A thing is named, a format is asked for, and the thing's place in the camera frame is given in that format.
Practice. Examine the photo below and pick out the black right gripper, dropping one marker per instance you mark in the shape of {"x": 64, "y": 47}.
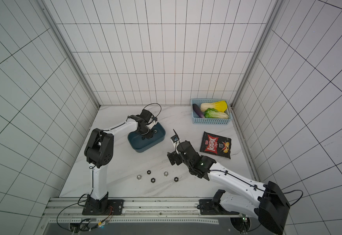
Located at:
{"x": 176, "y": 151}

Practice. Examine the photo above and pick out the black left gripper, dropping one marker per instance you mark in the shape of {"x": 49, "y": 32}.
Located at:
{"x": 148, "y": 136}

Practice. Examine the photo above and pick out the dark teal storage box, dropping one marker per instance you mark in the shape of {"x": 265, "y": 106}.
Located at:
{"x": 141, "y": 144}

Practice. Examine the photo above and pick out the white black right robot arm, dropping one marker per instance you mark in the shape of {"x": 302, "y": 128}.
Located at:
{"x": 242, "y": 196}

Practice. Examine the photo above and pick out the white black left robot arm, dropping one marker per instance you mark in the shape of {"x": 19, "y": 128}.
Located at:
{"x": 100, "y": 148}

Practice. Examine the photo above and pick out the black red chips bag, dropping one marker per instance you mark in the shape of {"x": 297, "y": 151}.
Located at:
{"x": 216, "y": 145}

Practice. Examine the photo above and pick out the light blue perforated basket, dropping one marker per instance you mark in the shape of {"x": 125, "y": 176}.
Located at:
{"x": 197, "y": 120}

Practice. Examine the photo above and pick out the purple eggplant toy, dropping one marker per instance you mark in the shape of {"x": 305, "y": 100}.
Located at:
{"x": 198, "y": 111}

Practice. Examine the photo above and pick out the green lettuce toy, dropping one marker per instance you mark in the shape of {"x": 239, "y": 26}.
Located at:
{"x": 213, "y": 113}

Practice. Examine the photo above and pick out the yellow napa cabbage toy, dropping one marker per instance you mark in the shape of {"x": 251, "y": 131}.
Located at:
{"x": 220, "y": 106}

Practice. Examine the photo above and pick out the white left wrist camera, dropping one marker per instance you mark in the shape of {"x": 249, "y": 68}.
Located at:
{"x": 148, "y": 117}

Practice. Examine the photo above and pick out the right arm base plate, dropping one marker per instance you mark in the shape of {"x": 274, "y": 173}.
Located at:
{"x": 213, "y": 207}

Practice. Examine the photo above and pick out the aluminium mounting rail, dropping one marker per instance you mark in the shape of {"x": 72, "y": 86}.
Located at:
{"x": 148, "y": 210}

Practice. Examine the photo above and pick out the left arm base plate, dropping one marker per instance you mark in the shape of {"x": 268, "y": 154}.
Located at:
{"x": 104, "y": 207}

